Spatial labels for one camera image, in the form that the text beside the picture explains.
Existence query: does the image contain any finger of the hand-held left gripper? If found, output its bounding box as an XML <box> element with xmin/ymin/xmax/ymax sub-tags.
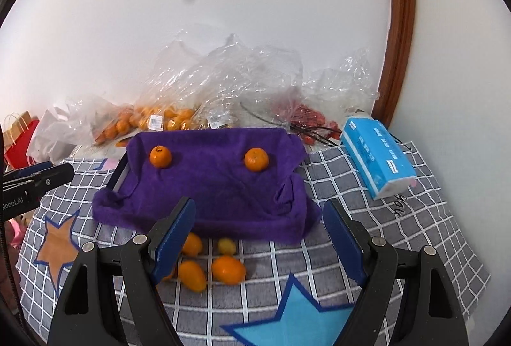
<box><xmin>3</xmin><ymin>162</ymin><xmax>76</xmax><ymax>192</ymax></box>

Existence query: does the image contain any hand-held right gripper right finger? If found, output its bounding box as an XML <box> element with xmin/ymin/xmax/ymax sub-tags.
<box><xmin>323</xmin><ymin>199</ymin><xmax>469</xmax><ymax>346</ymax></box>

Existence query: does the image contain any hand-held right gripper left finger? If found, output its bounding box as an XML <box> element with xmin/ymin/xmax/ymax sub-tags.
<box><xmin>48</xmin><ymin>196</ymin><xmax>196</xmax><ymax>346</ymax></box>

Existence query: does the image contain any orange kumquat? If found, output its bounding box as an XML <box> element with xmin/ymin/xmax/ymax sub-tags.
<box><xmin>211</xmin><ymin>255</ymin><xmax>247</xmax><ymax>285</ymax></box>
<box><xmin>181</xmin><ymin>232</ymin><xmax>203</xmax><ymax>257</ymax></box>
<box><xmin>178</xmin><ymin>260</ymin><xmax>208</xmax><ymax>293</ymax></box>

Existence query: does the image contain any yellow kumquat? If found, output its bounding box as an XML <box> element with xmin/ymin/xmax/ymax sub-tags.
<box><xmin>217</xmin><ymin>237</ymin><xmax>237</xmax><ymax>256</ymax></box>

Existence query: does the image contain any black tray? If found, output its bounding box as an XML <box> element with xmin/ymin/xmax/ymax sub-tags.
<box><xmin>110</xmin><ymin>150</ymin><xmax>133</xmax><ymax>194</ymax></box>

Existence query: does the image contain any mandarin orange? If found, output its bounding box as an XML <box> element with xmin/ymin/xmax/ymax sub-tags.
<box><xmin>149</xmin><ymin>146</ymin><xmax>173</xmax><ymax>169</ymax></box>
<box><xmin>244</xmin><ymin>147</ymin><xmax>269</xmax><ymax>173</ymax></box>

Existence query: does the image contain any pink cloth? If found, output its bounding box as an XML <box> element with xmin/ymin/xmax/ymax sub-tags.
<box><xmin>7</xmin><ymin>210</ymin><xmax>34</xmax><ymax>249</ymax></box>

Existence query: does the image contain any red paper bag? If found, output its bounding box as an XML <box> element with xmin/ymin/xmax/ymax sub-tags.
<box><xmin>2</xmin><ymin>111</ymin><xmax>41</xmax><ymax>171</ymax></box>

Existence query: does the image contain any translucent white plastic bag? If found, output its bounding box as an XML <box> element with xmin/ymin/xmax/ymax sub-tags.
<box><xmin>28</xmin><ymin>94</ymin><xmax>136</xmax><ymax>165</ymax></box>

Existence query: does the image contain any grey grid star blanket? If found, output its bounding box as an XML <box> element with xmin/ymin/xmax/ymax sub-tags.
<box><xmin>18</xmin><ymin>140</ymin><xmax>492</xmax><ymax>346</ymax></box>

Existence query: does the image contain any purple towel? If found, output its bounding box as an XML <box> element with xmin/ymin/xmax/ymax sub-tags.
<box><xmin>92</xmin><ymin>127</ymin><xmax>323</xmax><ymax>244</ymax></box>

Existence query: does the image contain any pile of bagged mandarins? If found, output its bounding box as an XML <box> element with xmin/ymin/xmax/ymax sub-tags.
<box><xmin>95</xmin><ymin>110</ymin><xmax>138</xmax><ymax>145</ymax></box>

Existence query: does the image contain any blue tissue pack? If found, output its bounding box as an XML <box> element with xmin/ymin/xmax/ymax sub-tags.
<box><xmin>340</xmin><ymin>117</ymin><xmax>418</xmax><ymax>200</ymax></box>

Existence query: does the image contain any pile of bagged kumquats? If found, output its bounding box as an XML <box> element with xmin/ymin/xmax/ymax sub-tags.
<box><xmin>136</xmin><ymin>107</ymin><xmax>197</xmax><ymax>132</ymax></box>

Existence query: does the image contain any pile of bagged cherry tomatoes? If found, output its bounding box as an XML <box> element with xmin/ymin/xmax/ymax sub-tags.
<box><xmin>275</xmin><ymin>99</ymin><xmax>344</xmax><ymax>145</ymax></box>

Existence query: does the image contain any crinkled clear plastic bag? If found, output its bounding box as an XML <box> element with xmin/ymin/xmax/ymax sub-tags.
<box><xmin>275</xmin><ymin>49</ymin><xmax>381</xmax><ymax>147</ymax></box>

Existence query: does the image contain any clear labelled plastic bag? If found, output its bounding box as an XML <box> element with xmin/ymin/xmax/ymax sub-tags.
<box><xmin>133</xmin><ymin>39</ymin><xmax>208</xmax><ymax>131</ymax></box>

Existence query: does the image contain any black cable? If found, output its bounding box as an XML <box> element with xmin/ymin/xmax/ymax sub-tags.
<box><xmin>240</xmin><ymin>102</ymin><xmax>346</xmax><ymax>145</ymax></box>

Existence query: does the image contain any brown wooden door frame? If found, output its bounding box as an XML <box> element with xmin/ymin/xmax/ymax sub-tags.
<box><xmin>375</xmin><ymin>0</ymin><xmax>418</xmax><ymax>127</ymax></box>

